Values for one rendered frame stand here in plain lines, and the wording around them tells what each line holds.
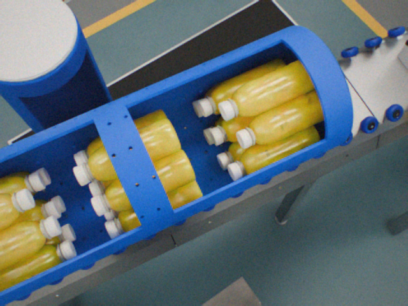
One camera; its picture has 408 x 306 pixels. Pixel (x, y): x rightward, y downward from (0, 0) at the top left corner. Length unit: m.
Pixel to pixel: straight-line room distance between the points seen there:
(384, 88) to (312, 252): 0.97
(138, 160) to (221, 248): 1.24
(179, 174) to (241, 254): 1.16
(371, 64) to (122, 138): 0.76
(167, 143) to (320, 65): 0.33
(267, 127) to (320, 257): 1.20
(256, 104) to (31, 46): 0.61
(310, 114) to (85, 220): 0.56
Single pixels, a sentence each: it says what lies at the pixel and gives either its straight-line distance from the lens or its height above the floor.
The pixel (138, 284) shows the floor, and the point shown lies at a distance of 1.97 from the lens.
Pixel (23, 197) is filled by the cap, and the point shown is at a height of 1.18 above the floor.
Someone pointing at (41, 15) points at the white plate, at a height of 1.04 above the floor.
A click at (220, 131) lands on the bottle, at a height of 1.08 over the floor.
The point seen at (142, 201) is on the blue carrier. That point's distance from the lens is 0.79.
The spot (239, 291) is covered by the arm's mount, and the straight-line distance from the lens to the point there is 0.93.
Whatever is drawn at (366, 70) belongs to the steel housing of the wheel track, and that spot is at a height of 0.93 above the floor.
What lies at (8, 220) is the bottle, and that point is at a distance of 0.87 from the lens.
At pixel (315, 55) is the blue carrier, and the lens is 0.88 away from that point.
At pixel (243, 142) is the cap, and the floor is 1.13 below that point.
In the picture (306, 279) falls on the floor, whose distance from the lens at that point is 1.99.
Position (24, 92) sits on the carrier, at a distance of 1.20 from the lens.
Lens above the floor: 1.93
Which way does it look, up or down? 68 degrees down
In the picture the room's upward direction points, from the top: 3 degrees counter-clockwise
